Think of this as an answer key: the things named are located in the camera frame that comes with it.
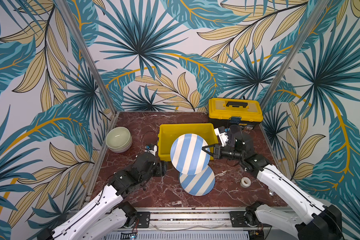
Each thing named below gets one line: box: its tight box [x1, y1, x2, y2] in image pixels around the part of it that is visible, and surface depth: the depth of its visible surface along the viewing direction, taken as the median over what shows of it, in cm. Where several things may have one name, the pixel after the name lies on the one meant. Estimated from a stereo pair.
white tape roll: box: [240, 176, 252, 188], surface depth 85 cm
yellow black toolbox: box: [208, 97, 264, 128], surface depth 101 cm
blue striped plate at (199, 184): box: [178, 165, 216, 197], surface depth 84 cm
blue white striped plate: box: [170, 133, 210, 175], surface depth 75 cm
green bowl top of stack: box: [105, 126, 133, 150], surface depth 97 cm
